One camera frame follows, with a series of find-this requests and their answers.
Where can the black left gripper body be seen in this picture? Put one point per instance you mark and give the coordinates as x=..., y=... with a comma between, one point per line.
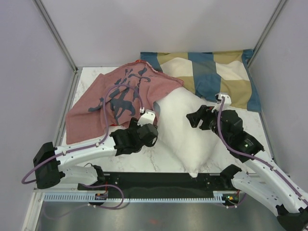
x=133, y=125

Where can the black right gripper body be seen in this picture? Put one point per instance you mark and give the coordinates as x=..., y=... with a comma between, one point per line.
x=210, y=121

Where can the white pillow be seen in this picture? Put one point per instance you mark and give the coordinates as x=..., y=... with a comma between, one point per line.
x=194, y=148

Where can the red patterned pillowcase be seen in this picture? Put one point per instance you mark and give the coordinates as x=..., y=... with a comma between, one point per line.
x=116, y=97

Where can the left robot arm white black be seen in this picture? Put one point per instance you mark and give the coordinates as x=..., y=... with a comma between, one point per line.
x=53, y=165

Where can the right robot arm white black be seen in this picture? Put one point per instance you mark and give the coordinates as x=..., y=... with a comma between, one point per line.
x=286, y=200

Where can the blue beige checkered pillow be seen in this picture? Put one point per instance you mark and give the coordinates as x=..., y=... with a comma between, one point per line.
x=208, y=73

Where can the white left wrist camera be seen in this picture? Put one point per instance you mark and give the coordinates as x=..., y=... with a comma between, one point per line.
x=148, y=117

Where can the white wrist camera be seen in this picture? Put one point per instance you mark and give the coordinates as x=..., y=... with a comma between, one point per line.
x=220, y=97
x=148, y=117

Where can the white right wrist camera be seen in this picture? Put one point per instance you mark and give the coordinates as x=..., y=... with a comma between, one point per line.
x=220, y=97

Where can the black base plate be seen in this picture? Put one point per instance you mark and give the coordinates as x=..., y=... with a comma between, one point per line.
x=166, y=185

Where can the white slotted cable duct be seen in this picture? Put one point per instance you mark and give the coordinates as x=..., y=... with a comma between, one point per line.
x=216, y=197

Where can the right aluminium frame post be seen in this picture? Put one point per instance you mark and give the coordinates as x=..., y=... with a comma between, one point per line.
x=268, y=28

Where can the aluminium frame post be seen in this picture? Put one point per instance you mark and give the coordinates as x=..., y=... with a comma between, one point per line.
x=268, y=28
x=56, y=35

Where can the left aluminium frame post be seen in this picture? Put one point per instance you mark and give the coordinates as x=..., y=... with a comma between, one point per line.
x=56, y=35

